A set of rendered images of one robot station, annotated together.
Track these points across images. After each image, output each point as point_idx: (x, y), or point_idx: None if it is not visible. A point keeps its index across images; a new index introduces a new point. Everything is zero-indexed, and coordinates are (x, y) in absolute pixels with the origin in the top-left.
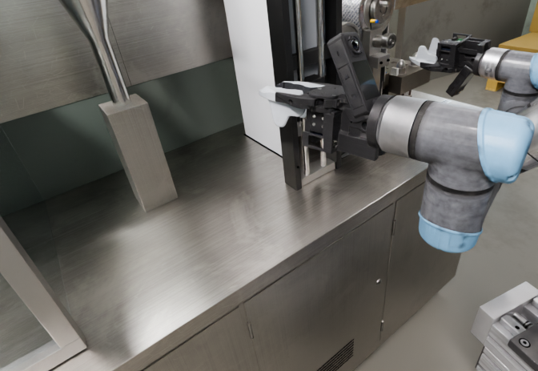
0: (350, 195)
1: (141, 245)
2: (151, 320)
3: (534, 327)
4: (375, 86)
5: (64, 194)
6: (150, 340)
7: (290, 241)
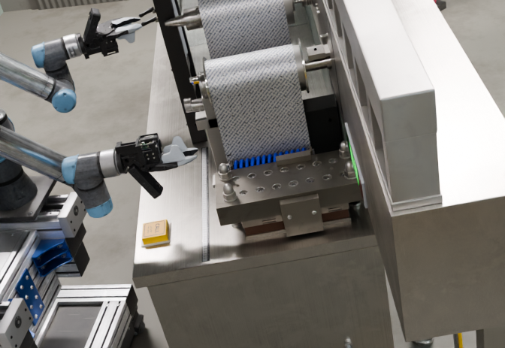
0: (161, 137)
1: None
2: (164, 65)
3: (49, 184)
4: (86, 34)
5: (308, 29)
6: (155, 65)
7: (157, 106)
